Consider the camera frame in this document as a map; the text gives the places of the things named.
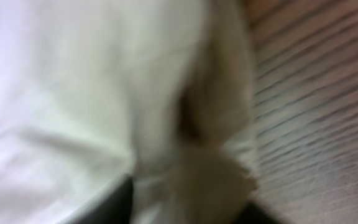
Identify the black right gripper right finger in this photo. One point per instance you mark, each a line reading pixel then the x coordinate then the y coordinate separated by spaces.
pixel 253 213

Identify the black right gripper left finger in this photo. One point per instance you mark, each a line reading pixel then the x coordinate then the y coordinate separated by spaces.
pixel 116 209

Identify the beige cotton shorts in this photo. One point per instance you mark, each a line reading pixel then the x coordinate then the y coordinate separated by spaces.
pixel 94 91

